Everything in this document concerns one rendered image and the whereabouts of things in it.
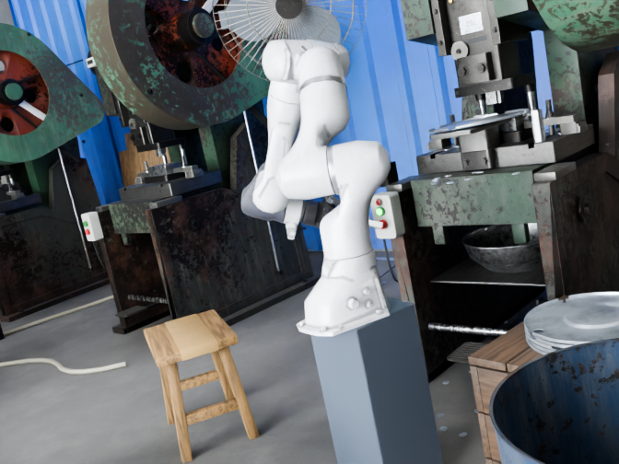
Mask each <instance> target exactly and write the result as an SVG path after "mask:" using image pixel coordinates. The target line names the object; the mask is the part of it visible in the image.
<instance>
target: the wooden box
mask: <svg viewBox="0 0 619 464"><path fill-rule="evenodd" d="M566 298H569V296H561V297H560V298H558V300H564V302H563V303H566ZM542 355H543V354H540V353H538V352H536V351H534V350H533V349H532V348H531V347H530V346H529V345H528V343H527V341H526V333H525V330H524V321H522V323H520V324H519V325H517V326H516V327H514V328H512V329H511V330H509V331H507V332H506V333H504V334H503V335H501V336H499V337H498V338H496V339H495V340H493V341H492V342H490V343H489V344H487V345H486V346H484V347H483V348H481V349H480V350H478V351H476V352H475V353H473V354H471V355H470V356H468V358H469V364H470V369H471V375H472V381H473V391H474V396H475V402H476V408H477V411H479V412H478V419H479V424H480V430H481V436H482V441H483V447H484V453H485V456H486V458H485V463H486V464H502V463H501V458H500V454H499V449H498V444H497V440H496V432H495V428H494V427H493V425H492V422H491V420H490V414H489V402H490V399H491V396H492V394H493V392H494V390H495V388H496V387H497V385H498V384H499V383H500V382H501V381H502V380H503V378H504V377H506V376H507V375H508V374H509V373H511V372H512V371H513V370H515V369H516V368H518V367H519V366H521V365H524V364H525V363H527V362H529V361H531V360H532V359H535V358H537V357H539V356H542Z"/></svg>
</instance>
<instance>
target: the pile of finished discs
mask: <svg viewBox="0 0 619 464"><path fill-rule="evenodd" d="M563 302H564V300H558V298H557V299H553V300H550V301H547V302H545V303H542V304H541V305H539V306H537V307H535V308H533V309H532V310H530V311H529V312H528V313H527V314H526V316H525V318H524V330H525V333H526V341H527V343H528V345H529V346H530V347H531V348H532V349H533V350H534V351H536V352H538V353H540V354H548V353H551V352H553V351H556V350H559V349H563V348H566V347H569V346H573V345H577V344H582V343H586V342H595V341H601V340H608V339H615V338H619V292H595V293H585V294H578V295H572V296H569V298H566V303H563Z"/></svg>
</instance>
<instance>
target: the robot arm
mask: <svg viewBox="0 0 619 464"><path fill-rule="evenodd" d="M262 63H263V70H264V73H265V75H266V76H267V77H268V78H269V80H271V84H270V88H269V93H268V101H267V120H268V151H267V157H266V161H265V162H264V163H263V164H262V165H261V166H260V168H259V170H258V172H257V174H256V175H255V177H254V178H253V180H252V181H251V183H250V184H249V185H248V186H247V187H245V188H244V189H243V191H242V195H241V210H242V212H243V213H244V214H245V215H248V216H251V217H254V218H259V219H262V220H266V221H273V220H275V221H277V222H280V223H282V224H283V223H285V224H286V232H287V238H288V239H294V238H295V235H296V232H297V228H298V223H299V222H302V224H303V225H307V226H315V227H317V228H318V229H319V230H320V232H321V242H322V247H323V252H324V259H323V265H322V271H321V278H320V280H319V281H318V283H316V285H315V286H314V287H313V289H312V290H311V292H310V293H309V295H308V297H307V298H306V300H305V319H304V320H302V321H301V322H299V323H298V324H297V326H298V330H299V331H300V332H304V333H307V334H311V335H314V336H335V335H337V334H340V333H343V332H345V331H350V330H352V329H354V328H357V327H360V326H362V325H365V324H368V323H370V322H372V321H375V320H378V319H382V318H385V317H388V316H389V315H390V312H389V309H390V307H391V305H390V303H389V300H388V298H387V297H386V295H385V293H384V291H383V287H382V284H381V280H380V275H379V272H378V268H377V259H376V253H375V250H374V249H373V248H372V244H371V238H370V232H369V230H370V228H371V227H373V228H378V229H381V228H382V227H383V223H382V222H378V221H372V220H371V217H370V216H368V213H369V208H370V204H371V200H372V198H373V196H374V194H375V193H376V191H377V189H378V188H379V186H380V185H381V184H382V183H383V182H384V181H385V180H386V179H387V177H388V175H389V172H390V170H391V162H390V157H389V154H388V151H387V150H386V149H385V148H384V146H383V145H382V144H380V143H379V142H378V141H358V140H356V141H352V142H347V143H343V144H339V145H330V146H329V144H330V142H331V141H332V140H333V139H334V137H335V136H336V135H338V134H339V133H340V132H341V131H343V130H344V129H345V127H346V125H347V124H348V122H349V119H350V110H349V104H348V97H347V91H346V90H347V85H346V81H345V79H346V77H347V76H348V74H349V70H350V58H349V52H348V50H347V49H346V48H345V47H344V46H343V45H340V44H337V43H329V42H324V41H316V40H306V41H301V40H275V41H270V42H269V43H268V44H267V46H266V48H265V49H264V52H263V61H262ZM299 129H300V131H299ZM298 131H299V133H298ZM297 137H298V138H297ZM296 138H297V141H296ZM295 141H296V142H295ZM333 194H337V195H340V197H341V201H340V200H338V199H336V198H335V197H334V196H333ZM328 195H330V197H329V198H328V199H327V200H326V201H322V202H318V201H312V200H310V199H314V198H319V197H323V196H328ZM303 200H306V202H305V201H303ZM329 203H330V204H335V205H337V207H336V208H334V209H333V208H332V207H331V206H330V205H329Z"/></svg>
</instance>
